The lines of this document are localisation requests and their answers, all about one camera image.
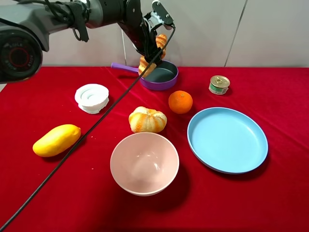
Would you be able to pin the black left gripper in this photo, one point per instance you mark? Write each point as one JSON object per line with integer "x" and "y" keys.
{"x": 141, "y": 29}

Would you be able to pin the croissant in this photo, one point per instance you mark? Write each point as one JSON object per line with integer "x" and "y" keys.
{"x": 161, "y": 40}

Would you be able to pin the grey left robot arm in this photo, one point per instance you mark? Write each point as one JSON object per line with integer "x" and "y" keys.
{"x": 25, "y": 28}

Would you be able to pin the purple frying pan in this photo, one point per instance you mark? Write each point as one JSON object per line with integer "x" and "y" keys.
{"x": 163, "y": 77}

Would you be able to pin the orange mandarin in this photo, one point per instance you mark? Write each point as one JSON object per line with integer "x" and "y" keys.
{"x": 180, "y": 102}

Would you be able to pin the peeled mandarin toy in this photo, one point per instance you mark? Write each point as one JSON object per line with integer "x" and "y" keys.
{"x": 143, "y": 119}

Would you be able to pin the small tin can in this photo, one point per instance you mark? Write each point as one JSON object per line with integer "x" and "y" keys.
{"x": 219, "y": 85}

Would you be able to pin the pink bowl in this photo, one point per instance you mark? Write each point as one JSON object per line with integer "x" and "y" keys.
{"x": 144, "y": 164}

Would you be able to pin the yellow mango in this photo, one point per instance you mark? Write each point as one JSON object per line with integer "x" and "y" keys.
{"x": 57, "y": 140}

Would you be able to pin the blue round plate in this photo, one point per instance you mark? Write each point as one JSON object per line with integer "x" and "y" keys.
{"x": 227, "y": 140}

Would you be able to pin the red velvet tablecloth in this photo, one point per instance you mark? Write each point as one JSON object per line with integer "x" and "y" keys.
{"x": 82, "y": 195}

